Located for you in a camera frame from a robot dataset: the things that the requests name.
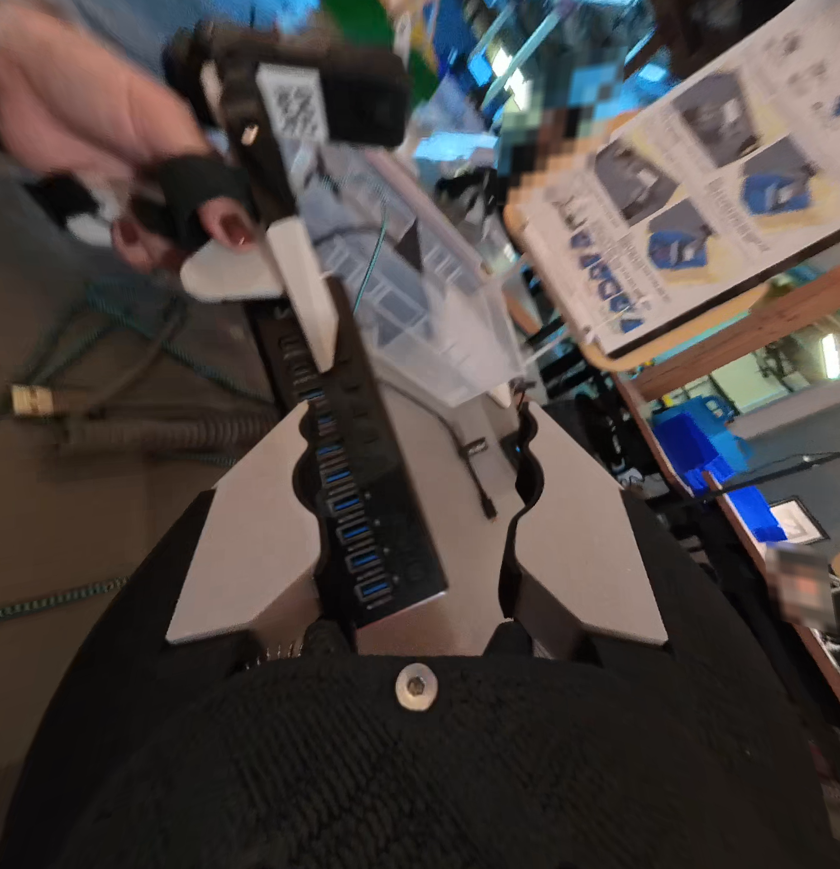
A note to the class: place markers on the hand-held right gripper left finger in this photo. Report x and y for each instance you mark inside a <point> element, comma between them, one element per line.
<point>257,536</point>

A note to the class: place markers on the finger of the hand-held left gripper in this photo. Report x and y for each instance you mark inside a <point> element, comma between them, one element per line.
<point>304,292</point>

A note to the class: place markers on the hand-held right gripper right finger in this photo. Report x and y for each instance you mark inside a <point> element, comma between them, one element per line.
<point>583,543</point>

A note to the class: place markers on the black usb hub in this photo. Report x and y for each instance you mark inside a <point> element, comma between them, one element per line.
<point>379,489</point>

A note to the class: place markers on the person's left hand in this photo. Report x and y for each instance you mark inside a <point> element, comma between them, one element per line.
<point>74,115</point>

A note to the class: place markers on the clear plastic storage box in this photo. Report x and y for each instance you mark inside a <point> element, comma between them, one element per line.
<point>447,299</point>

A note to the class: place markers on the blue plastic bin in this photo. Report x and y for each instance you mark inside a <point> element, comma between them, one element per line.
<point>698,441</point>
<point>752,516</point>

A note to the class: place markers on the printed instruction board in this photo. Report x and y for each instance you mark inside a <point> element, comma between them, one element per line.
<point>705,190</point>

